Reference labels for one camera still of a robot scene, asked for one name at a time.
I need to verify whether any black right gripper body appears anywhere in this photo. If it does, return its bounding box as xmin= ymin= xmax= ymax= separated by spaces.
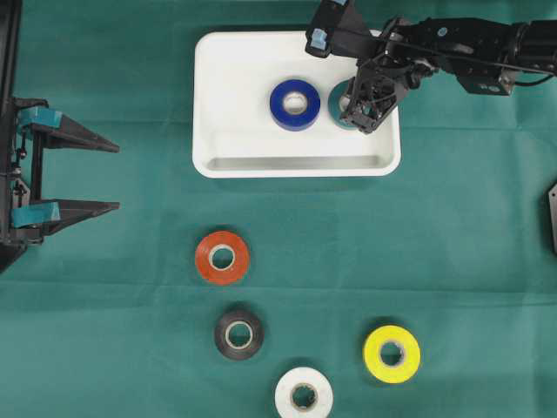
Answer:
xmin=339 ymin=17 xmax=435 ymax=134

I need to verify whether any green table cloth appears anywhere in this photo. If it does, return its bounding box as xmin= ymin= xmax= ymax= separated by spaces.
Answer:
xmin=1 ymin=1 xmax=556 ymax=417

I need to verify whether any white plastic tray case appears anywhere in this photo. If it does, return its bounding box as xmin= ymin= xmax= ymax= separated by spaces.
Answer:
xmin=192 ymin=30 xmax=401 ymax=179

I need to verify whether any blue electrical tape roll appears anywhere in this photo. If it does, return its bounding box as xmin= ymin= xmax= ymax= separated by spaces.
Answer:
xmin=269 ymin=79 xmax=321 ymax=131

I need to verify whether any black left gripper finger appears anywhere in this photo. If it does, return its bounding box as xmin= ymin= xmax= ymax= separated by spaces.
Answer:
xmin=10 ymin=199 xmax=120 ymax=238
xmin=17 ymin=107 xmax=120 ymax=152

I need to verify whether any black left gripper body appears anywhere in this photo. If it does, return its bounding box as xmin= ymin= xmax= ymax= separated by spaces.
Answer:
xmin=1 ymin=98 xmax=48 ymax=246

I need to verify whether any orange electrical tape roll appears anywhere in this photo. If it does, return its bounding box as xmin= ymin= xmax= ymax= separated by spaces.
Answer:
xmin=195 ymin=231 xmax=251 ymax=286

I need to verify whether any white electrical tape roll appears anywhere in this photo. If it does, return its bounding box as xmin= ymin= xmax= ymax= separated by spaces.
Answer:
xmin=274 ymin=367 xmax=334 ymax=418

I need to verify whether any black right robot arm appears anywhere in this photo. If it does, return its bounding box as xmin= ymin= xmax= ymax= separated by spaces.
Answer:
xmin=305 ymin=1 xmax=556 ymax=134

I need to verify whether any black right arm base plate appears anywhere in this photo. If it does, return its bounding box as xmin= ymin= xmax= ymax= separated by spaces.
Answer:
xmin=547 ymin=183 xmax=557 ymax=253

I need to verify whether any green electrical tape roll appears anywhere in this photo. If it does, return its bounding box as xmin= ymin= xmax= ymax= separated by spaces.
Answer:
xmin=327 ymin=80 xmax=357 ymax=131

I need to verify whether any yellow electrical tape roll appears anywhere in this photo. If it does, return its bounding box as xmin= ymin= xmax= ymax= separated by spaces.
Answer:
xmin=362 ymin=325 xmax=421 ymax=384

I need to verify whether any black electrical tape roll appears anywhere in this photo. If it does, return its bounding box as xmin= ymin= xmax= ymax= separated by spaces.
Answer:
xmin=214 ymin=309 xmax=265 ymax=361

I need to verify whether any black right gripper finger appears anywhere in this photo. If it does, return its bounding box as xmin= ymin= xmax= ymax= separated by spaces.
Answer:
xmin=305 ymin=28 xmax=380 ymax=59
xmin=308 ymin=0 xmax=370 ymax=42

